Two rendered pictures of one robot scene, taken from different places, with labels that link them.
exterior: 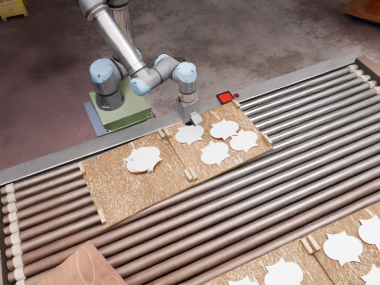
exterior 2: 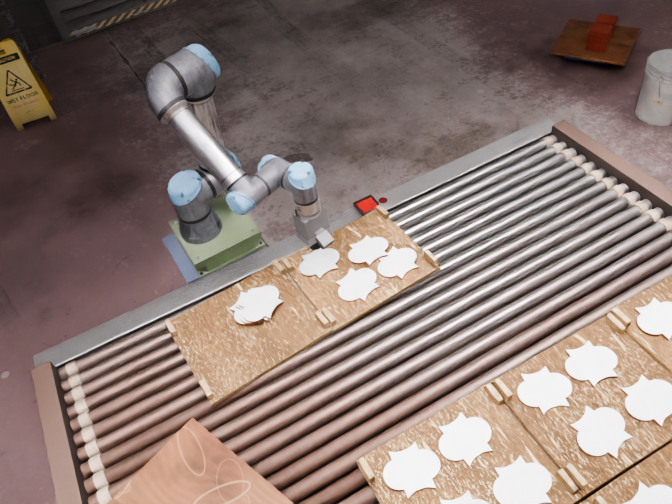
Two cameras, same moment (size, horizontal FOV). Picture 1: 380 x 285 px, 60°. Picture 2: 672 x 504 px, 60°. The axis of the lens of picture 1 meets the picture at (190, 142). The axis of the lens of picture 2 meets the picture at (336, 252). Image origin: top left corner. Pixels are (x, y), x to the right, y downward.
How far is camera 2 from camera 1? 0.38 m
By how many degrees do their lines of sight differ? 5
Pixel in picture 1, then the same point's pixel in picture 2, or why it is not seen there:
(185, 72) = (299, 176)
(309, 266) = (500, 420)
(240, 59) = (396, 145)
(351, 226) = (555, 360)
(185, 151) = (315, 287)
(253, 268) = (422, 432)
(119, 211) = (229, 380)
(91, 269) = (200, 454)
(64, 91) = (125, 228)
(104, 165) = (202, 320)
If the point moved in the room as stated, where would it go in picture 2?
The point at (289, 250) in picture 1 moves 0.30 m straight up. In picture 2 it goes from (471, 403) to (478, 340)
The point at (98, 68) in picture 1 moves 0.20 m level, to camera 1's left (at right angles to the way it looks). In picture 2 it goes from (180, 184) to (120, 194)
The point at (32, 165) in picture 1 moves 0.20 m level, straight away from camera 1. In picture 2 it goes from (99, 333) to (69, 302)
